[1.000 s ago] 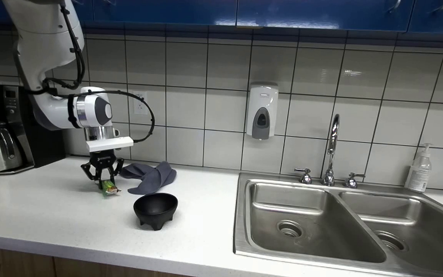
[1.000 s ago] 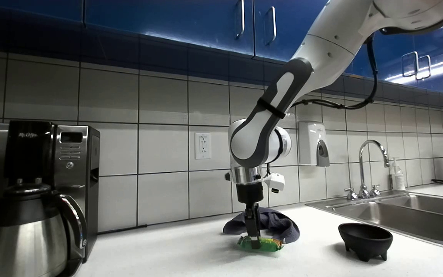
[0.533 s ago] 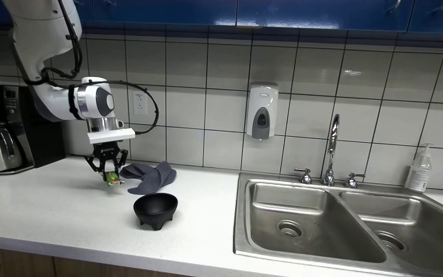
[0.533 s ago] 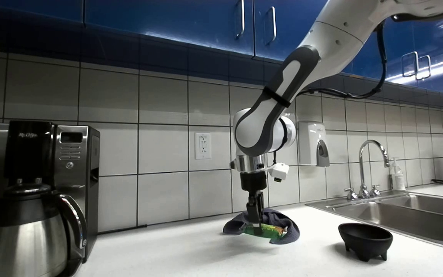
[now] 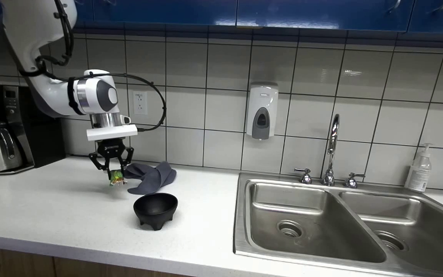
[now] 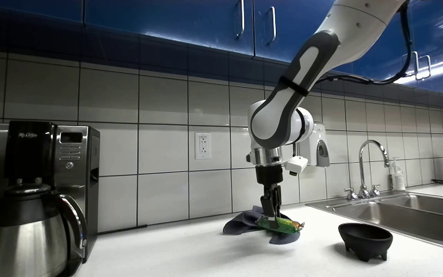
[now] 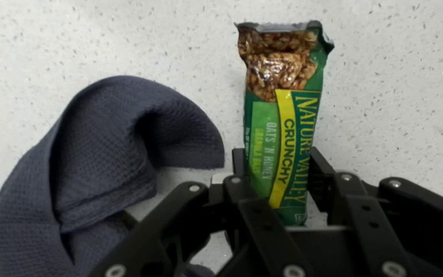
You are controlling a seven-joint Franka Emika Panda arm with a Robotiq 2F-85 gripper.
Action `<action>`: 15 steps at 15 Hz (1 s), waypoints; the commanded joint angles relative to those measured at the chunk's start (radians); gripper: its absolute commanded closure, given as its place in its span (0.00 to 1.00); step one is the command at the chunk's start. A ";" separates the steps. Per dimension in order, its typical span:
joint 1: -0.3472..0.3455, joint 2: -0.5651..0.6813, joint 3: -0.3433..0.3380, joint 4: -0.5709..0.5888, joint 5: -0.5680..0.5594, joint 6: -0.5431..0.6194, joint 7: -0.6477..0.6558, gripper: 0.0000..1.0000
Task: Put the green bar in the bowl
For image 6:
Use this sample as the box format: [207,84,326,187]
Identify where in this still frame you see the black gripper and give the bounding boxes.
[255,165,283,218]

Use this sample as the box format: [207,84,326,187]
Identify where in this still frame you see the green snack bar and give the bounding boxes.
[257,216,303,236]

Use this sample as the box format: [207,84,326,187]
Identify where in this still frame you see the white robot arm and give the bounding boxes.
[247,0,409,218]

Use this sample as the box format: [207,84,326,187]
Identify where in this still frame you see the black stone bowl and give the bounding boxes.
[338,224,392,262]

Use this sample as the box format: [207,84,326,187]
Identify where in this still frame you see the dark blue cloth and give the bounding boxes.
[223,207,300,245]

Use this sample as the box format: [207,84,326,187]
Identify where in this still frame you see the white soap dispenser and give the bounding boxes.
[298,124,329,168]

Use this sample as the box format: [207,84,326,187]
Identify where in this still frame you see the chrome sink faucet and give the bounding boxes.
[343,139,393,202]

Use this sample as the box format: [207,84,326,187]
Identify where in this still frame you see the clear soap bottle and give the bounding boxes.
[389,161,406,191]

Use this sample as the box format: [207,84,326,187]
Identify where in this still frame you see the blue upper cabinets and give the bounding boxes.
[0,0,443,93]

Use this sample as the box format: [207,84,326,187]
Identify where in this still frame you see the stainless steel double sink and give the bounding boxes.
[315,194,443,247]

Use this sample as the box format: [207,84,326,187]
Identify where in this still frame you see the black steel coffee maker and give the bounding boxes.
[0,124,100,250]

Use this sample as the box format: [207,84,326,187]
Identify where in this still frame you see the steel coffee carafe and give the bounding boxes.
[0,187,87,277]

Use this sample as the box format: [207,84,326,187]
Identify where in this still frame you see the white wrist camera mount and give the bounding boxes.
[284,156,309,176]

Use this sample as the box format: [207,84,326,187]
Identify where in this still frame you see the white wall outlet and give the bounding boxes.
[195,133,210,161]

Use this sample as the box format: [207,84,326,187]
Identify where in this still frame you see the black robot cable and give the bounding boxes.
[315,0,415,88]

